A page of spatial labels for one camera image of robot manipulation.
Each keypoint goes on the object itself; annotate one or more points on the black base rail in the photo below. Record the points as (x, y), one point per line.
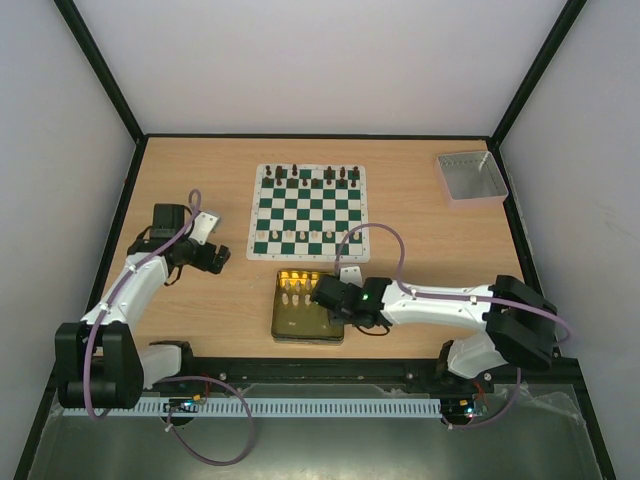
(415, 376)

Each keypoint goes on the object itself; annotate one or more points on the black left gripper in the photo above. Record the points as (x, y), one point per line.
(220, 258)

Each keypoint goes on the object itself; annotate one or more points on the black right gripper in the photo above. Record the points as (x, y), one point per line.
(326, 293)

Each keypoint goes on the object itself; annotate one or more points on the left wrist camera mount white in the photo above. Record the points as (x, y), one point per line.
(204, 224)

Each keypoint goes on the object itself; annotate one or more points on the gold tin tray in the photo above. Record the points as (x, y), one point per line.
(295, 317)

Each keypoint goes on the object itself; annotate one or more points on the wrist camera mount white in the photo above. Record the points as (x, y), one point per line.
(351, 275)
(204, 224)

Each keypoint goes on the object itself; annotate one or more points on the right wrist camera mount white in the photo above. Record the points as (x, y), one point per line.
(351, 275)

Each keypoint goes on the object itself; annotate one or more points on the green white chess board mat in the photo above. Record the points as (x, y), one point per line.
(321, 204)

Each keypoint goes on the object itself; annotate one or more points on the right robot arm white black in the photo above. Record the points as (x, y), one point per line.
(511, 323)

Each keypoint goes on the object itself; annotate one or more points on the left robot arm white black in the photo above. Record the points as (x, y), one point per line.
(97, 363)

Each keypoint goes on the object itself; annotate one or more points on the white slotted cable duct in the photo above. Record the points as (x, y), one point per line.
(284, 408)

